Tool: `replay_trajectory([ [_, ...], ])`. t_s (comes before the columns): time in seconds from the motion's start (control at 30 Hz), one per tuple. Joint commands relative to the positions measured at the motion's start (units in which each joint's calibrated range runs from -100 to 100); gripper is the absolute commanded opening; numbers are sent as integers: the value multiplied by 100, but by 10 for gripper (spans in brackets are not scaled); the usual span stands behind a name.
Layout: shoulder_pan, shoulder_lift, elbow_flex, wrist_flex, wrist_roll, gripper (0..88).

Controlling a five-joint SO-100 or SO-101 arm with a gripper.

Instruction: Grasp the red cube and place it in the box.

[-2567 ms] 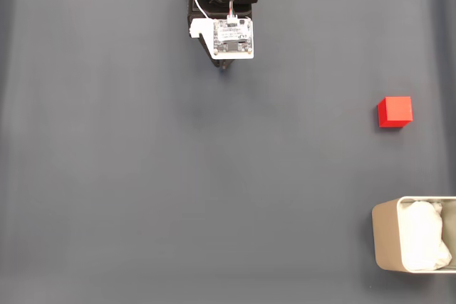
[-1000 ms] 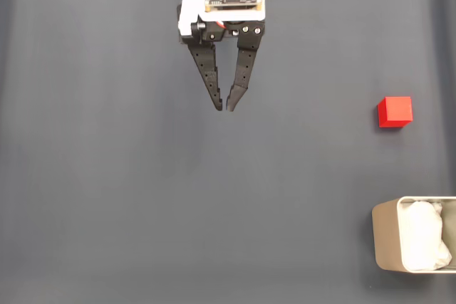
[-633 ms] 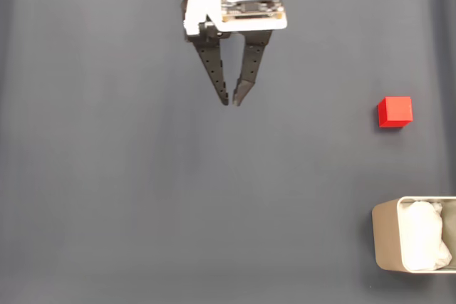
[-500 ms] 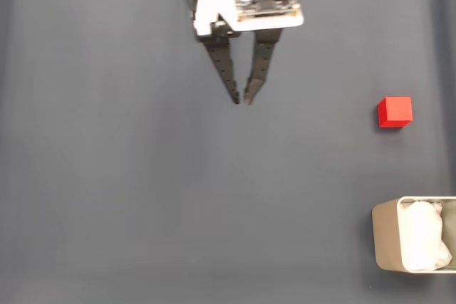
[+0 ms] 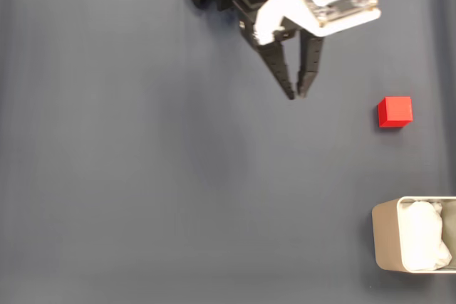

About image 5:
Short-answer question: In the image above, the red cube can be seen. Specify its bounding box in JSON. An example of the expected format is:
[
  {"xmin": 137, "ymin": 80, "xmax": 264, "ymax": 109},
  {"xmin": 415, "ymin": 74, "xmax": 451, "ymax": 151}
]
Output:
[{"xmin": 377, "ymin": 95, "xmax": 414, "ymax": 129}]

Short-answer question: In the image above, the beige rectangular box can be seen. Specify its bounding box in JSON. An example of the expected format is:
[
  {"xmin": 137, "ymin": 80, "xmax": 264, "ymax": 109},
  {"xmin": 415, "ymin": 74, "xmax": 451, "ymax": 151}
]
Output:
[{"xmin": 371, "ymin": 195, "xmax": 456, "ymax": 275}]

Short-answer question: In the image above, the blue-grey table mat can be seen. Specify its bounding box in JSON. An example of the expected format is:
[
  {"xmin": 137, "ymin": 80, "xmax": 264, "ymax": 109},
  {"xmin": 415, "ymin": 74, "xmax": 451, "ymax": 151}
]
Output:
[{"xmin": 0, "ymin": 0, "xmax": 456, "ymax": 304}]

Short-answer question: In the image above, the white crumpled tissue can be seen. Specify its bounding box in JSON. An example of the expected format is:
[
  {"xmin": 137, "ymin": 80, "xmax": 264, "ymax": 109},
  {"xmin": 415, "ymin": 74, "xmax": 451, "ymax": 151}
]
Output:
[{"xmin": 400, "ymin": 200, "xmax": 453, "ymax": 271}]

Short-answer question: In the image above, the white-mounted camera circuit board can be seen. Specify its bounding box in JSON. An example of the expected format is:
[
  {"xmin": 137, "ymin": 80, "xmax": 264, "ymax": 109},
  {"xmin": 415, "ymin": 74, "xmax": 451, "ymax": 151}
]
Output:
[{"xmin": 254, "ymin": 0, "xmax": 382, "ymax": 46}]

